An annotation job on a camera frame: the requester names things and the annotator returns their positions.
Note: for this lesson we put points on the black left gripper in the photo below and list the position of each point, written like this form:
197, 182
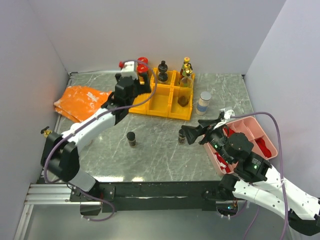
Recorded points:
145, 88

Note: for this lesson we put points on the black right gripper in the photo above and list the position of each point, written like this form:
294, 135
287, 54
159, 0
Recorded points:
192, 132

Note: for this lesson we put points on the small black cap shaker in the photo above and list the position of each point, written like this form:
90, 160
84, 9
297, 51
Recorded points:
131, 137
181, 137

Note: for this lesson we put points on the red lid sauce jar front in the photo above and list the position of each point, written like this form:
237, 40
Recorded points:
142, 71

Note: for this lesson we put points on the red lid sauce jar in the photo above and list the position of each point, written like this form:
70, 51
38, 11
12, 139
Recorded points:
142, 71
142, 61

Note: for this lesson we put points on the red lid sauce jar back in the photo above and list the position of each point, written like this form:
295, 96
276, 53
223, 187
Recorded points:
142, 61

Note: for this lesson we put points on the white powder bottle black cap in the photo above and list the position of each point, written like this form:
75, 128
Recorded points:
162, 67

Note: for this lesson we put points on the glass oil bottle gold spout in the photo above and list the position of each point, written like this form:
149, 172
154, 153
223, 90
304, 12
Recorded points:
184, 94

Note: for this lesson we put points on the chili sauce bottle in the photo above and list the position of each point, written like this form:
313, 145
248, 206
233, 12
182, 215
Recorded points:
186, 62
182, 73

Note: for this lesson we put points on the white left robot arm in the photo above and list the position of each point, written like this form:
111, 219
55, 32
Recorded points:
61, 151

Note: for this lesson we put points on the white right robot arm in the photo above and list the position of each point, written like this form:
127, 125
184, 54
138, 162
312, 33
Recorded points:
255, 179

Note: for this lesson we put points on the yellow bin back left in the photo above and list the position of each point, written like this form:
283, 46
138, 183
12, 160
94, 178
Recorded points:
151, 78

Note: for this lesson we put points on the yellow bin front right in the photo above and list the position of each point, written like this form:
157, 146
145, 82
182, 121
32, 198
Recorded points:
178, 112

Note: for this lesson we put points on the white peppercorn jar silver lid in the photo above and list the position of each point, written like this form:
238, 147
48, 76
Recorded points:
203, 103

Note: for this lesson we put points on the red santa toy front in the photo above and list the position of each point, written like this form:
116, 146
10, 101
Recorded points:
224, 166

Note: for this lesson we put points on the red santa toy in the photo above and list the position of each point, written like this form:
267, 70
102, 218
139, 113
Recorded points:
262, 145
224, 166

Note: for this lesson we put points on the orange white cloth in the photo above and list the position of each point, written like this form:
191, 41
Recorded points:
78, 103

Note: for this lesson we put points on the pink divided organizer tray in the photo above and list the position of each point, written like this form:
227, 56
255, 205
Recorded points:
250, 127

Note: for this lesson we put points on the red santa toy back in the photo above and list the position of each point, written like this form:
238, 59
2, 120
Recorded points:
262, 145

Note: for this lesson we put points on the silver cap spice bottle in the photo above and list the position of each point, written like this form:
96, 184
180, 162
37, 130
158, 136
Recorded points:
74, 126

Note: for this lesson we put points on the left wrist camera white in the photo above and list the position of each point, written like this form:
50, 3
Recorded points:
128, 69

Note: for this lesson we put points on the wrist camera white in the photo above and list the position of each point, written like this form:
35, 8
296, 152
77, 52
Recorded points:
128, 69
225, 115

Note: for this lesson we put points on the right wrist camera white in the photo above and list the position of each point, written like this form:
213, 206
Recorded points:
225, 115

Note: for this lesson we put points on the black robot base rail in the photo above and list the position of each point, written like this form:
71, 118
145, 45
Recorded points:
151, 196

